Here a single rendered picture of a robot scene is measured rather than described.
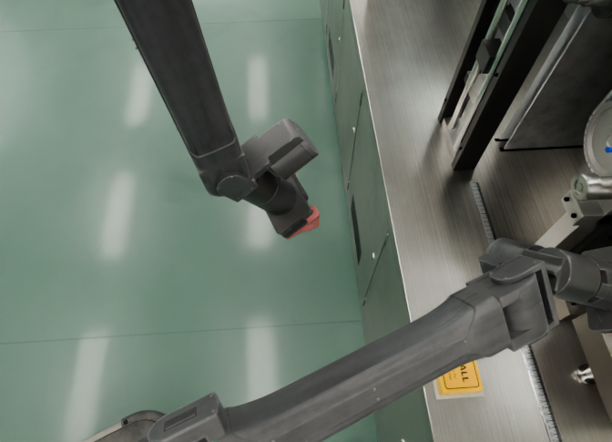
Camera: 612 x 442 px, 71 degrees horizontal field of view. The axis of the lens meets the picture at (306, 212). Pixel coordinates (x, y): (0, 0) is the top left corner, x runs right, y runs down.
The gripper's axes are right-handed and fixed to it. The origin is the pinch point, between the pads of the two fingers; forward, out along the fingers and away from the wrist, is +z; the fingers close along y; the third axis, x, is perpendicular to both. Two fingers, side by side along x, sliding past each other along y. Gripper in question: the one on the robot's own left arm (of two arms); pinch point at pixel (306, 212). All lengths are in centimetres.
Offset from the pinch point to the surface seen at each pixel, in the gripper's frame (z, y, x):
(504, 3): 4.6, 11.9, -47.5
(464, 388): 16.4, -35.8, -4.1
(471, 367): 18.0, -33.7, -6.9
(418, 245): 23.1, -9.5, -11.0
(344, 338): 99, -2, 38
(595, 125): 13.6, -12.0, -46.3
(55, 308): 50, 60, 124
